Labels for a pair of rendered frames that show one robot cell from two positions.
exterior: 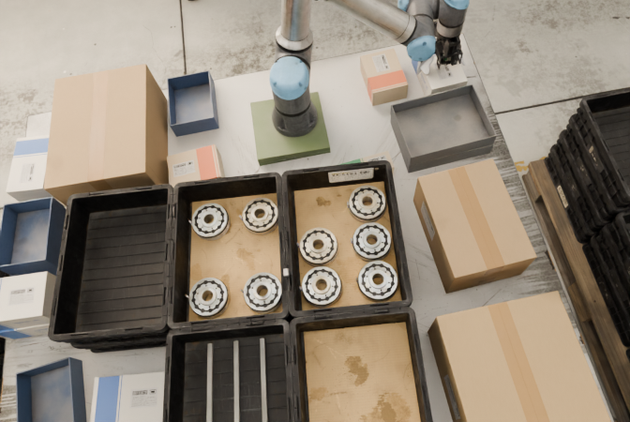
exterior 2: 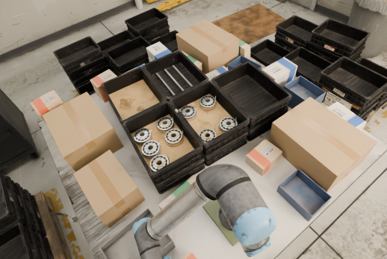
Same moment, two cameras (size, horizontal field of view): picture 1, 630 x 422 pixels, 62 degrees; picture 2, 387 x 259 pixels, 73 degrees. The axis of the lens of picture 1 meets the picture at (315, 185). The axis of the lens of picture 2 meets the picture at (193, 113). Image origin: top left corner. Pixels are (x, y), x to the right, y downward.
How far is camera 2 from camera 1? 1.34 m
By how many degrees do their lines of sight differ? 65
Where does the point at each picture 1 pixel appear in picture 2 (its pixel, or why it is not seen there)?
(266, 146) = not seen: hidden behind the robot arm
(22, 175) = (340, 110)
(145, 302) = (232, 93)
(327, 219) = (176, 151)
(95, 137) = (314, 125)
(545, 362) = (69, 131)
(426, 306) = (126, 155)
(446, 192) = (120, 185)
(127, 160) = (285, 122)
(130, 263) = (250, 100)
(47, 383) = not seen: hidden behind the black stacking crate
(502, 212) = (90, 187)
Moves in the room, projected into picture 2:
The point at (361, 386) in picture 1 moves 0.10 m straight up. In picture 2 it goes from (138, 106) to (133, 95)
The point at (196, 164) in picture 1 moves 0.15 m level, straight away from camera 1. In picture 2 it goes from (263, 155) to (291, 166)
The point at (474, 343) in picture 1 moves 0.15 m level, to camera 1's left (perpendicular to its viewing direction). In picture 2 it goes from (96, 125) to (119, 113)
